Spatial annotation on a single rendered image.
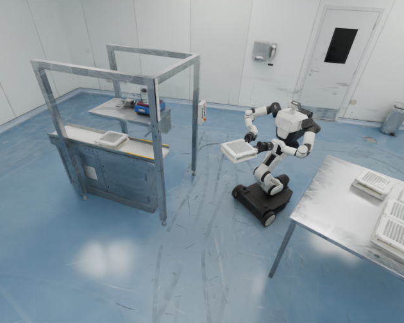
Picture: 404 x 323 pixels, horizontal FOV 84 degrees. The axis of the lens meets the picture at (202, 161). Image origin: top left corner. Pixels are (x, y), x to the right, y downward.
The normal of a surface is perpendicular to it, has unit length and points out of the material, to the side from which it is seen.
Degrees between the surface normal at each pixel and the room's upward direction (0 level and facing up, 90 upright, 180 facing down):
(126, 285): 0
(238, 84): 90
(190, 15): 90
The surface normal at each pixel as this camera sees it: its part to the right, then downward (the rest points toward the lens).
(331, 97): -0.19, 0.57
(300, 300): 0.04, -0.81
